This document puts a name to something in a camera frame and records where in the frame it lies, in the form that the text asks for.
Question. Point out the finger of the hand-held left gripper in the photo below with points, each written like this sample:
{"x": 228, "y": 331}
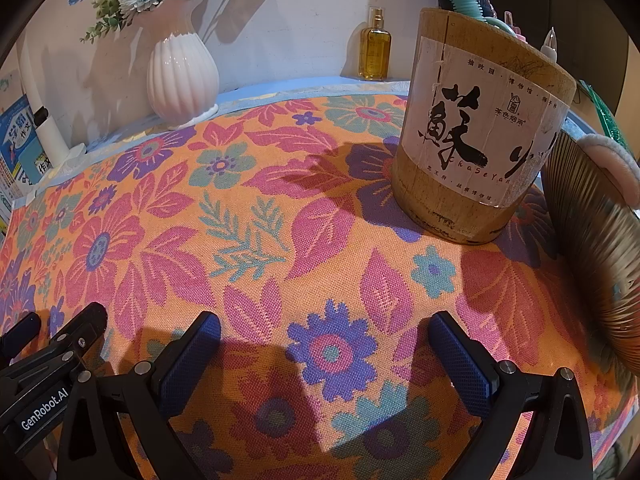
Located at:
{"x": 20, "y": 335}
{"x": 87, "y": 330}

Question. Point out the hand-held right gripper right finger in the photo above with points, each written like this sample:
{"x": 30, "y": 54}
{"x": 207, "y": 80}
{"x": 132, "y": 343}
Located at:
{"x": 460, "y": 360}

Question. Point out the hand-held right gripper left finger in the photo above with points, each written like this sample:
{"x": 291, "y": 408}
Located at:
{"x": 192, "y": 360}

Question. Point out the brown pleated round basket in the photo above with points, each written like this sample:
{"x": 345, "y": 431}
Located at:
{"x": 590, "y": 260}

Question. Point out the bamboo container with white label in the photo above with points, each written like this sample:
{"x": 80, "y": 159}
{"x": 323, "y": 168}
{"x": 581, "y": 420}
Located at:
{"x": 450, "y": 200}

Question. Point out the floral orange tablecloth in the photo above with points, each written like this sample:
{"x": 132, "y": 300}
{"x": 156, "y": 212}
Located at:
{"x": 250, "y": 210}

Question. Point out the blue study book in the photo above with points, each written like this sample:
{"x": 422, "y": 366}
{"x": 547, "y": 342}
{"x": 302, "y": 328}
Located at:
{"x": 20, "y": 145}

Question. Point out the pink plush pad grey trim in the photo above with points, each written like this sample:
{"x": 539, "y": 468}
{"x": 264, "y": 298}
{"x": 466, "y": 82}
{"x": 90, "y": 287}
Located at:
{"x": 612, "y": 157}

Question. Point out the white ribbed vase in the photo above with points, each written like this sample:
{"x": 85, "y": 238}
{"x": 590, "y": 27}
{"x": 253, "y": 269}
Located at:
{"x": 182, "y": 80}

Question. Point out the amber perfume bottle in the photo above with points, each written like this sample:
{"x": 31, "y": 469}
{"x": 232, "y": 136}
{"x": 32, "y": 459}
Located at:
{"x": 375, "y": 50}

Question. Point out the white pen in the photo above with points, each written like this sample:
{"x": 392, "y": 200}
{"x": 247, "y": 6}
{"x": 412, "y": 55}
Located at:
{"x": 550, "y": 45}

